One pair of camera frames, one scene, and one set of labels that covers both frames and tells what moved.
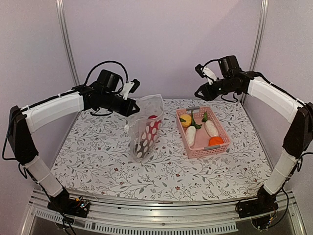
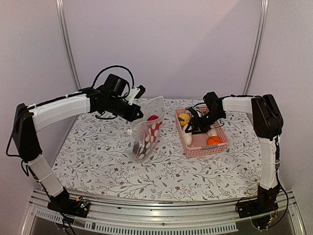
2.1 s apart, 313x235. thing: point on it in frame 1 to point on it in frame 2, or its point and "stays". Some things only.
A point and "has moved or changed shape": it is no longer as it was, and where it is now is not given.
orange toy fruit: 214,141 stays
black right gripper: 209,95 to 199,125
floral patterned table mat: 95,160 stays
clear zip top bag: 145,127 stays
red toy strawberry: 150,133 stays
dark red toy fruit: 143,147 has moved or changed shape
